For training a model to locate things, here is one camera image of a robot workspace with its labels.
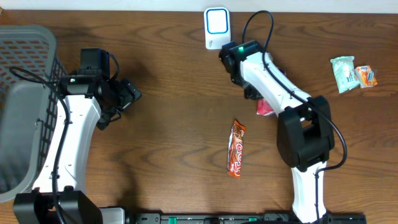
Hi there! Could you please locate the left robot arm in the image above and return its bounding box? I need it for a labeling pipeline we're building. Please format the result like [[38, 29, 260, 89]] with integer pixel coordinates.
[[13, 75, 141, 223]]

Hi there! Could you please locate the orange red chocolate bar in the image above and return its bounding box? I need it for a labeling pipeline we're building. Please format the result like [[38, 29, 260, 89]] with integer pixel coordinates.
[[226, 120, 246, 179]]

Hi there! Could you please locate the small orange snack packet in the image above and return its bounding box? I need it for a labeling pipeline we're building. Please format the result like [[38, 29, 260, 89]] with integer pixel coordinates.
[[354, 65, 377, 88]]

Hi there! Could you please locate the purple red snack packet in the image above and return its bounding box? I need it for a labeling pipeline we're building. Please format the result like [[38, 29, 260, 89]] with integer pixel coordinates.
[[256, 99, 275, 116]]

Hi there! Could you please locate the teal snack packet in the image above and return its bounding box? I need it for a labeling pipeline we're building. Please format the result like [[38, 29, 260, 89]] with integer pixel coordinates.
[[330, 56, 360, 93]]

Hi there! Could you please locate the grey plastic basket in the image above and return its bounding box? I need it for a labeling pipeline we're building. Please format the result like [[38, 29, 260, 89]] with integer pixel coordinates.
[[1, 26, 67, 202]]

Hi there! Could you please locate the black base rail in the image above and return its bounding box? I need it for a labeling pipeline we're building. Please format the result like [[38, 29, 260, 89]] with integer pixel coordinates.
[[125, 212, 367, 224]]

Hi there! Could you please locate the white barcode scanner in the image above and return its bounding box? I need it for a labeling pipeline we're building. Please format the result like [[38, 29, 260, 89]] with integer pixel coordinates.
[[203, 7, 231, 50]]

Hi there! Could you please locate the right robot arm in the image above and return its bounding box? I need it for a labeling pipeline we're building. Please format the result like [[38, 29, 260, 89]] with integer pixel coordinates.
[[219, 40, 335, 223]]

